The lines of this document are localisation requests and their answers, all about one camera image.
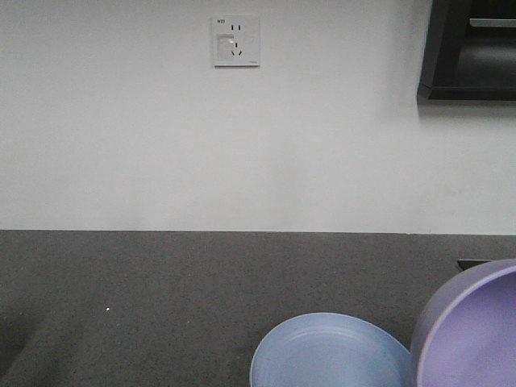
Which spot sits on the purple plastic bowl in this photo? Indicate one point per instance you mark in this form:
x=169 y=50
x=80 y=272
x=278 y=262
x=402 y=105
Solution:
x=465 y=335

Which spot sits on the light blue plastic plate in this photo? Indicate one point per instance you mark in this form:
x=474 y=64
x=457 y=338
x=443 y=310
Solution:
x=329 y=349

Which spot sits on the black induction cooktop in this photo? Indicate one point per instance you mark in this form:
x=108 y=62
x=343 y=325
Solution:
x=464 y=264

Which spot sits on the white wall power socket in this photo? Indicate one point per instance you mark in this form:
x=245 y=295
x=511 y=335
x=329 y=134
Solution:
x=235 y=41

